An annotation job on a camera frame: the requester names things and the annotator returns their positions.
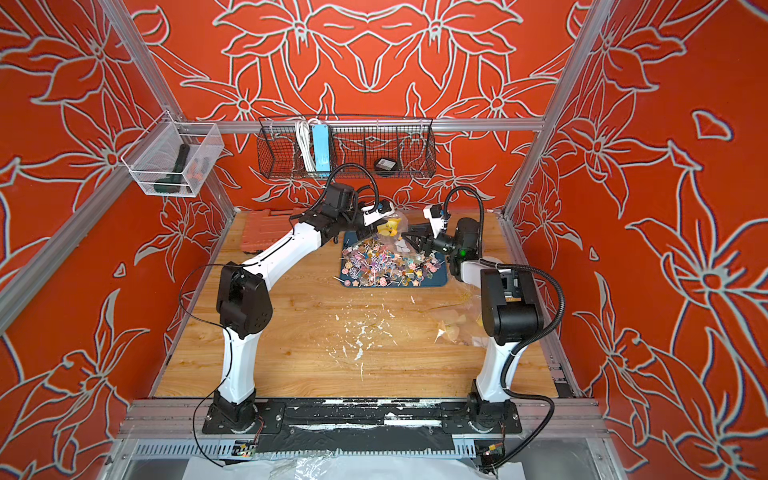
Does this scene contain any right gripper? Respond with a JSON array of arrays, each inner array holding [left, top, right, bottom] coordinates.
[[410, 224, 469, 260]]

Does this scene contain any blue plastic tray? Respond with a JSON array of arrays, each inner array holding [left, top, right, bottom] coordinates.
[[339, 230, 449, 288]]

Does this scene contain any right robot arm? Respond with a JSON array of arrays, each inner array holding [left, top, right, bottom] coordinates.
[[403, 207, 544, 433]]

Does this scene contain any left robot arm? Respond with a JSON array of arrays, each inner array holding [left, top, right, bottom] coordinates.
[[203, 183, 394, 434]]

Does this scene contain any poured candy pile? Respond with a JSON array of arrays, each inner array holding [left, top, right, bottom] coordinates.
[[333, 236, 445, 288]]

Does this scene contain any small black device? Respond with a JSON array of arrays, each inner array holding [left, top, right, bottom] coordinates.
[[374, 157, 397, 173]]

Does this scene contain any orange tool case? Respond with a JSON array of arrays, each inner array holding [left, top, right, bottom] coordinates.
[[240, 208, 301, 254]]

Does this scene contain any light blue power bank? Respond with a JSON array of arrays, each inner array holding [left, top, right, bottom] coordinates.
[[312, 124, 331, 173]]

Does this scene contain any green black screwdriver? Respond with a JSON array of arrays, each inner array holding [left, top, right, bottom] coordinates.
[[154, 143, 190, 194]]

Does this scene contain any clear acrylic box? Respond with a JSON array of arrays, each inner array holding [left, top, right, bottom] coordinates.
[[120, 111, 224, 198]]

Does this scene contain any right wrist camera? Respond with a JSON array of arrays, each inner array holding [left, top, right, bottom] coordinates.
[[423, 204, 450, 238]]

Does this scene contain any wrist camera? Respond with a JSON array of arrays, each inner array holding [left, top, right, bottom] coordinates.
[[423, 204, 450, 238], [361, 199, 394, 224]]

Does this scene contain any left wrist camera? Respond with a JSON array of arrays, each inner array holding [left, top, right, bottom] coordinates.
[[361, 199, 394, 224]]

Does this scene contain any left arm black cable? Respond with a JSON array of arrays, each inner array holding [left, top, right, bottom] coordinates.
[[178, 163, 382, 469]]

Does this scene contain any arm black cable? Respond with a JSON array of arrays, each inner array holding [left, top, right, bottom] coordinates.
[[178, 163, 382, 469], [443, 185, 566, 469]]

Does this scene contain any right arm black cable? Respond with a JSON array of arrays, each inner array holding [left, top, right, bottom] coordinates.
[[443, 185, 566, 469]]

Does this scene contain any black wire basket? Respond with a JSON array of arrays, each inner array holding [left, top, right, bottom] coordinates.
[[256, 115, 437, 179]]

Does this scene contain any white cable bundle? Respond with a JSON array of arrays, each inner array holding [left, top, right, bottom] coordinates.
[[295, 119, 316, 175]]

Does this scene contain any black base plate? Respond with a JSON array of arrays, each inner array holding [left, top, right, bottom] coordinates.
[[202, 397, 522, 435]]

